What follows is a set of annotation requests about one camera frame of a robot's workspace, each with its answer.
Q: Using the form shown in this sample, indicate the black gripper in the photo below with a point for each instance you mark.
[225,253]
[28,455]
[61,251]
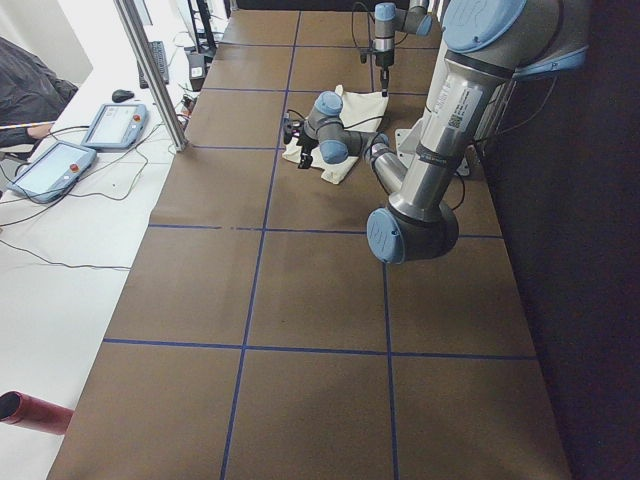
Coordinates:
[383,60]
[305,145]

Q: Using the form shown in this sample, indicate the cream long-sleeve cat shirt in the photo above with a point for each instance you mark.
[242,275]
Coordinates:
[344,123]

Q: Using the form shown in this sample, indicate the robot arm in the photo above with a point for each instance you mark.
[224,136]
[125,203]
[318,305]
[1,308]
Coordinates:
[390,19]
[484,44]

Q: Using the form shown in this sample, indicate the seated person dark clothes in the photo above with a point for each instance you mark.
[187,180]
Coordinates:
[32,96]

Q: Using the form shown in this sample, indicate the black power adapter box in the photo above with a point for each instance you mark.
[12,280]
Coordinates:
[197,70]

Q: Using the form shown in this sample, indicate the black keyboard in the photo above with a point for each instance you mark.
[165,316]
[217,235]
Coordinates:
[159,56]

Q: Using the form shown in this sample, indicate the far blue teach pendant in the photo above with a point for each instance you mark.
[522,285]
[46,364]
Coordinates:
[116,126]

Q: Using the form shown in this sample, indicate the blue teach pendant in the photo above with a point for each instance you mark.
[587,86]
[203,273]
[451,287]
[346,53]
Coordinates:
[116,126]
[53,173]

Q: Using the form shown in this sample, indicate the black computer mouse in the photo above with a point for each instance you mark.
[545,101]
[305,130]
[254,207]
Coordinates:
[121,95]

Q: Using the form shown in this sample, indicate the near blue teach pendant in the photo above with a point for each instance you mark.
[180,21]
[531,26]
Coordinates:
[53,173]

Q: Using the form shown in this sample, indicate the red cylinder tube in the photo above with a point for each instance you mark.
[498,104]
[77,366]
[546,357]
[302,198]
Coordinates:
[25,411]

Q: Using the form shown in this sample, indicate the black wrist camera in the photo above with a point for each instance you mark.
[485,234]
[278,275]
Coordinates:
[365,54]
[291,129]

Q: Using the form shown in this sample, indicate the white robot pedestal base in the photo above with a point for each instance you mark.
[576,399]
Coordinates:
[407,139]

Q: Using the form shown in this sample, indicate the aluminium frame post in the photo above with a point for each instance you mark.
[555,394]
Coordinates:
[139,42]

